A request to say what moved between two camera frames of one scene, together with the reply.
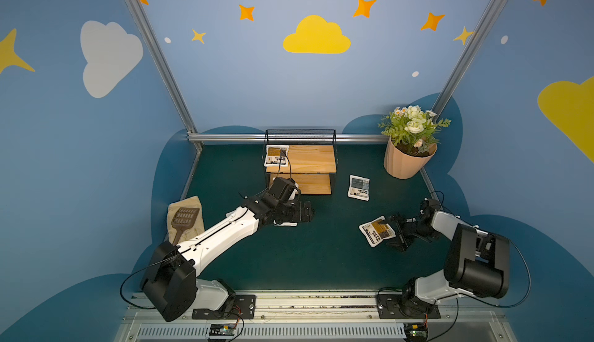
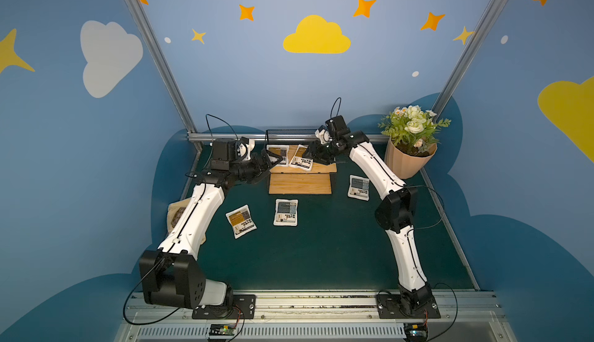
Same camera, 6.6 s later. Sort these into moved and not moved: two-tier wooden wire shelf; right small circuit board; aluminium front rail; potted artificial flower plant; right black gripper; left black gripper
Moved: left black gripper; right black gripper
Not moved: right small circuit board; aluminium front rail; potted artificial flower plant; two-tier wooden wire shelf
